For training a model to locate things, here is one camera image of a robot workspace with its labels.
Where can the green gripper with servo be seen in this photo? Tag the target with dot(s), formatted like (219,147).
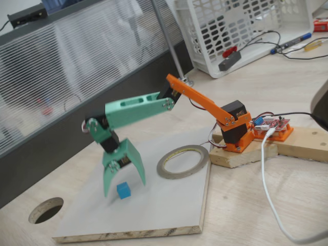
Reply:
(118,161)

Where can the blue cube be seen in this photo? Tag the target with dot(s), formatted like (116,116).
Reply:
(124,191)

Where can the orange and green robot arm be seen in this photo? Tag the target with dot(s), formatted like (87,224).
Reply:
(133,110)

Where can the white laminated particle board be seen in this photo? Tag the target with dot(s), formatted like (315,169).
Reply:
(153,205)

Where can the light wooden base block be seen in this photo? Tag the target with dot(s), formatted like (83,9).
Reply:
(243,159)

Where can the metal pole with foot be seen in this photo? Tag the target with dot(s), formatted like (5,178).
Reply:
(174,53)

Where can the ribbed glass desk partition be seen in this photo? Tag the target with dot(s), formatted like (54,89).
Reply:
(77,51)

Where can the black power adapter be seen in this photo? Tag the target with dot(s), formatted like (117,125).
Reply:
(229,61)

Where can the red plastic connector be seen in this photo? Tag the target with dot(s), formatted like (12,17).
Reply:
(229,52)

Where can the red controller circuit board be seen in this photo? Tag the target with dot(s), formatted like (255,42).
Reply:
(276,124)

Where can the white plastic lattice basket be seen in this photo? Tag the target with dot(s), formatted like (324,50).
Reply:
(258,55)

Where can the black box device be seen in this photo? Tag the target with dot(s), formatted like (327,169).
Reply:
(28,15)

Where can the long wooden plank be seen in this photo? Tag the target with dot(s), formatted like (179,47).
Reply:
(307,143)

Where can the beige and black rounded object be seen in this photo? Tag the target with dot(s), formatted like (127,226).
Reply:
(321,102)

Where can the blue capped marker pen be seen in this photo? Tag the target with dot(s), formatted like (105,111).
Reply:
(292,42)

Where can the translucent yellow pen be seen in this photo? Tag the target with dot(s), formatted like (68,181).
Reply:
(314,45)

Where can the small red box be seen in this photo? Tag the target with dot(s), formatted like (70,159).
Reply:
(321,26)

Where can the orange controller board mount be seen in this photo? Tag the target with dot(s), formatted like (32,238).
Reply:
(284,135)

